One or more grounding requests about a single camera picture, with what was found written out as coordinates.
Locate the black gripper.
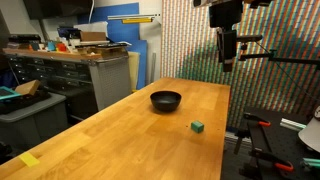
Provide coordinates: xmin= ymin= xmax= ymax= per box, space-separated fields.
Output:
xmin=209 ymin=0 xmax=243 ymax=72

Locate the green block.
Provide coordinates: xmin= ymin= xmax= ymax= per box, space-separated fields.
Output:
xmin=191 ymin=121 xmax=204 ymax=133

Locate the black bowl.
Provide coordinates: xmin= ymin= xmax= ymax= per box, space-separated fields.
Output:
xmin=150 ymin=91 xmax=182 ymax=112

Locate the blue foam board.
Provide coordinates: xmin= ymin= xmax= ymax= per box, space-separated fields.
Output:
xmin=91 ymin=3 xmax=147 ymax=89

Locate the yellow level tool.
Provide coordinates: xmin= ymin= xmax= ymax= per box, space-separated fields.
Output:
xmin=122 ymin=18 xmax=153 ymax=24

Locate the grey pegboard cabinet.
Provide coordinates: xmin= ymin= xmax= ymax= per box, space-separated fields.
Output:
xmin=3 ymin=48 xmax=131 ymax=113

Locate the black orange clamp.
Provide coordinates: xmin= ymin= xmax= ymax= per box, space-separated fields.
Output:
xmin=249 ymin=149 xmax=294 ymax=172

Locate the cardboard box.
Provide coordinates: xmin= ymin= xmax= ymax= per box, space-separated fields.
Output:
xmin=15 ymin=80 xmax=40 ymax=95

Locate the grey storage bin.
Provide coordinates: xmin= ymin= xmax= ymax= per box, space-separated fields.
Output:
xmin=0 ymin=93 xmax=68 ymax=150

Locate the teal tablet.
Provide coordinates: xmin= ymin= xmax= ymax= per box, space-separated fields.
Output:
xmin=0 ymin=86 xmax=19 ymax=100

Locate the yellow sticky note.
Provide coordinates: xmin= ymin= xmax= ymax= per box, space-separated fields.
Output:
xmin=19 ymin=152 xmax=40 ymax=167

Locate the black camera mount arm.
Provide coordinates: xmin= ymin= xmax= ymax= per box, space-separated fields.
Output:
xmin=236 ymin=35 xmax=320 ymax=70

